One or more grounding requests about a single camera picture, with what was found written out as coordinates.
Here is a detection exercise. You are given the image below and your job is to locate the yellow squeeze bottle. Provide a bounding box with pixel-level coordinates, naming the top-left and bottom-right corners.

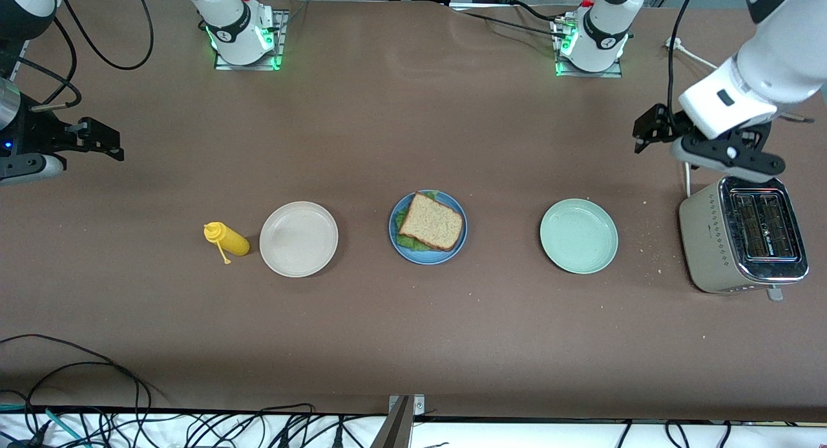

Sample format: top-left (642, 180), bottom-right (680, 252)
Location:
top-left (203, 222), bottom-right (251, 265)

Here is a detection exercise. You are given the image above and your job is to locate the brown bread slice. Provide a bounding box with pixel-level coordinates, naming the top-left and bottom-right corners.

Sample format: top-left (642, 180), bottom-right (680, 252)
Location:
top-left (398, 192), bottom-right (466, 252)

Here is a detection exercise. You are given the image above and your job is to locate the green lettuce leaf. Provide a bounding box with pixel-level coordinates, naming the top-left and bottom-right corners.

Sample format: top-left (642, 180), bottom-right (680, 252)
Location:
top-left (395, 189), bottom-right (453, 252)

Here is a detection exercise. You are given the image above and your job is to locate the pale green round plate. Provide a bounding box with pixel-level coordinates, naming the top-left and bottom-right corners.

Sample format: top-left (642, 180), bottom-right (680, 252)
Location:
top-left (539, 198), bottom-right (620, 275)

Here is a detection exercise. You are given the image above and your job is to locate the cream round plate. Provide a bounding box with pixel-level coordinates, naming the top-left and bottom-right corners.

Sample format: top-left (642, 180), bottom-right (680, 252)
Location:
top-left (259, 201), bottom-right (339, 279)

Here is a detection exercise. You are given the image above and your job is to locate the blue round plate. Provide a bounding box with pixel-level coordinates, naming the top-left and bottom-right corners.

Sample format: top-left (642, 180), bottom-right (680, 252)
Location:
top-left (388, 189), bottom-right (468, 266)

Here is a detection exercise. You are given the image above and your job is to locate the beige metal toaster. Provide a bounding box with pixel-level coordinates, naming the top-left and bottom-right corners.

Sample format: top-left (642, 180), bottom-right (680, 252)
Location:
top-left (678, 173), bottom-right (810, 302)

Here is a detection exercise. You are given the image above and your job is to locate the brown table cover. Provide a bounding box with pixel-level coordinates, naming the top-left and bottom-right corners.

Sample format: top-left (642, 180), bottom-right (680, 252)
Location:
top-left (0, 0), bottom-right (827, 423)

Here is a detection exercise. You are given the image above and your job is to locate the dark metal bar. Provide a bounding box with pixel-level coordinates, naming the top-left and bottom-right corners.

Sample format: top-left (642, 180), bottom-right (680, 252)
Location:
top-left (370, 396), bottom-right (414, 448)

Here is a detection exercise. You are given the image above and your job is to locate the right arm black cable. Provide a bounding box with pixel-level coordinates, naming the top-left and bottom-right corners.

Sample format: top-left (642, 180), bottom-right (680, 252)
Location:
top-left (16, 15), bottom-right (83, 111)

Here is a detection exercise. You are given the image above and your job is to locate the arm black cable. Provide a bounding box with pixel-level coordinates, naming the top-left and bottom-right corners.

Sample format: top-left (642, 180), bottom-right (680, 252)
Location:
top-left (668, 0), bottom-right (704, 122)
top-left (16, 15), bottom-right (83, 111)

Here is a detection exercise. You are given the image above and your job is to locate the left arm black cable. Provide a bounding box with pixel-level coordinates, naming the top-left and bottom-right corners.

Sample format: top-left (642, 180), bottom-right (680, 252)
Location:
top-left (668, 0), bottom-right (704, 122)

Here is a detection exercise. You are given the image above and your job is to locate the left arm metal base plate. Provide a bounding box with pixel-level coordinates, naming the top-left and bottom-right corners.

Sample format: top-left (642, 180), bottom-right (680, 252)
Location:
top-left (552, 15), bottom-right (625, 79)

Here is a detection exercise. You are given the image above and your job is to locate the white toaster power cord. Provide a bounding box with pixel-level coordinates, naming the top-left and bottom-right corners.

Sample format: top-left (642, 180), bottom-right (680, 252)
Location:
top-left (665, 37), bottom-right (719, 198)

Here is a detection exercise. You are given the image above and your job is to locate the aluminium frame profile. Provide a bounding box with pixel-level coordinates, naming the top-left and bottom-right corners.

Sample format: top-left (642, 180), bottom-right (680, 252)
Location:
top-left (10, 0), bottom-right (65, 80)

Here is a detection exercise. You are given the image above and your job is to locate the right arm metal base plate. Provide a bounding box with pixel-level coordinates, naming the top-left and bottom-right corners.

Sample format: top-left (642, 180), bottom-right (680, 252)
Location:
top-left (213, 8), bottom-right (288, 72)

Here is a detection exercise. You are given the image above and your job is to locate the teal cable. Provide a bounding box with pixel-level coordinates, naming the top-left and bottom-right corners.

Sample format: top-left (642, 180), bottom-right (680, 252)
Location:
top-left (0, 404), bottom-right (88, 448)

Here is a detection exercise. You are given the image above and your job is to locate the silver metal bracket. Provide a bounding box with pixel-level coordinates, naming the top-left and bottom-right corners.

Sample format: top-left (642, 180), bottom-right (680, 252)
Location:
top-left (388, 394), bottom-right (426, 415)

